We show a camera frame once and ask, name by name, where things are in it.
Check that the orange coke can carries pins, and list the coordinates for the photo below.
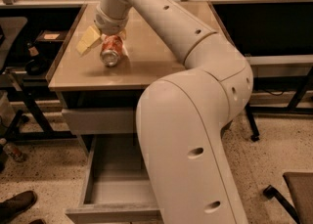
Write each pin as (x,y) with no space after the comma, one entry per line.
(111,50)

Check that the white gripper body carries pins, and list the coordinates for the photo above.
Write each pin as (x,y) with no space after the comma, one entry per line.
(110,24)

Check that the brown shoe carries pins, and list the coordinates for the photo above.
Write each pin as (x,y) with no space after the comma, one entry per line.
(11,208)

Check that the grey drawer cabinet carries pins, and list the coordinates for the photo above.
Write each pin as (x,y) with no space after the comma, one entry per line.
(98,71)

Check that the open grey middle drawer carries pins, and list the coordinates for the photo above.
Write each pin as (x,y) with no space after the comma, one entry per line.
(116,186)

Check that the plastic bottle on floor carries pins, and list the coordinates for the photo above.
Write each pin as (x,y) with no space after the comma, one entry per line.
(12,150)

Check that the brown office chair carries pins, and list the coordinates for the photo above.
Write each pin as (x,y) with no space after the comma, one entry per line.
(300,185)

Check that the black table leg with caster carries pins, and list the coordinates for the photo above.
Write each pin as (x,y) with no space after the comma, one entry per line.
(255,133)

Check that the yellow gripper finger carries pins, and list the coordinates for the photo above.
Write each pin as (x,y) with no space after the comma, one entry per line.
(89,37)
(123,37)

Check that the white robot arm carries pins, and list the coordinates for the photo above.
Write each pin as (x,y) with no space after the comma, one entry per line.
(198,187)

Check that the closed grey top drawer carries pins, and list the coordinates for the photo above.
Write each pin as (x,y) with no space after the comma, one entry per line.
(100,121)

